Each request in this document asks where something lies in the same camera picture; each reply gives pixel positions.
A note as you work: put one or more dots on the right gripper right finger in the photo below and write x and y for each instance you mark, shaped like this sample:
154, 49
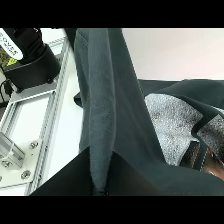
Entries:
128, 181

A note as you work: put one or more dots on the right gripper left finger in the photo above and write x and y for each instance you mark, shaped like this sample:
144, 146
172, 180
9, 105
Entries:
71, 180

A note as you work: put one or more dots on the dark grey garment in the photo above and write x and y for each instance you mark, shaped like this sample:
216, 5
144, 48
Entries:
116, 110

